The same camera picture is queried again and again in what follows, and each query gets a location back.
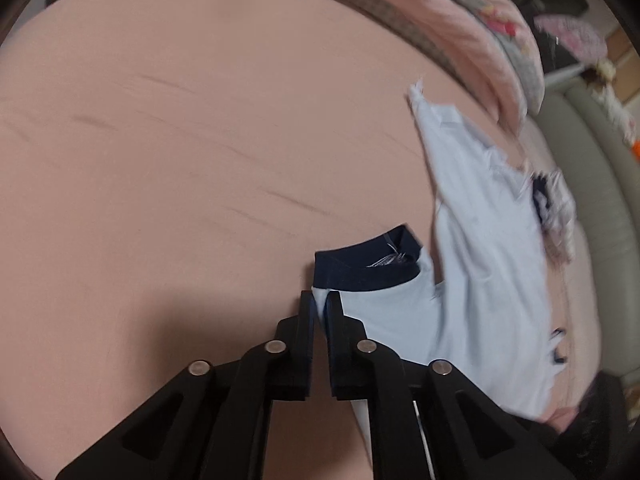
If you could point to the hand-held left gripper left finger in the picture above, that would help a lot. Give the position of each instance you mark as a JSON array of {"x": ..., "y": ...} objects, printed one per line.
[{"x": 300, "y": 340}]

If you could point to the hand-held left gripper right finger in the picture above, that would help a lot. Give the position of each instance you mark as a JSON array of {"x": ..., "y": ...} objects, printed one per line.
[{"x": 342, "y": 345}]

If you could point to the light blue navy-trim shirt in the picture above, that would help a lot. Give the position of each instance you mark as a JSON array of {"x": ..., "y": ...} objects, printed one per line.
[{"x": 480, "y": 280}]

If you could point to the folded pink printed garment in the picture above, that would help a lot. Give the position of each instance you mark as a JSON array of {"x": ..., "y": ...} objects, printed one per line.
[{"x": 565, "y": 232}]

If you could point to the pink bed sheet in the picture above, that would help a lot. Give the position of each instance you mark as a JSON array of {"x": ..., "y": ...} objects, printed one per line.
[{"x": 175, "y": 160}]

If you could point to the grey upholstered headboard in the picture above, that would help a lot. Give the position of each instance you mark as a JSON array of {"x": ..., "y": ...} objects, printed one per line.
[{"x": 600, "y": 185}]

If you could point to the orange carrot plush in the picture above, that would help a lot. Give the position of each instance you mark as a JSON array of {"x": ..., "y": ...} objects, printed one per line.
[{"x": 636, "y": 150}]

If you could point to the white bunny plush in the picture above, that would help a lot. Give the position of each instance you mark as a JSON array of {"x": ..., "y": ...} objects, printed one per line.
[{"x": 607, "y": 90}]

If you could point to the folded pink quilt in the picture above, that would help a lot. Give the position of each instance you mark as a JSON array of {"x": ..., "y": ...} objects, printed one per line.
[{"x": 465, "y": 25}]

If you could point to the pink frilly garment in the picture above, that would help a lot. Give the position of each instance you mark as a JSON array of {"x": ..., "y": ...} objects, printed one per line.
[{"x": 570, "y": 37}]

